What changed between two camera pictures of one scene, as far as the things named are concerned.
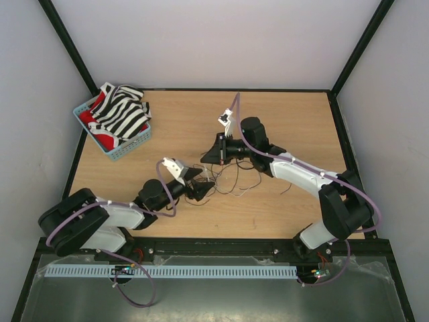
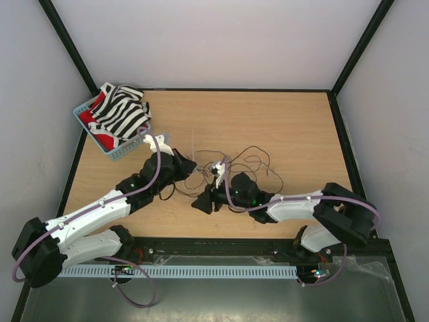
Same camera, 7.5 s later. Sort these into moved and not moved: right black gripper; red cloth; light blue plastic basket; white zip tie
Moved: right black gripper; white zip tie
Not moved: red cloth; light blue plastic basket
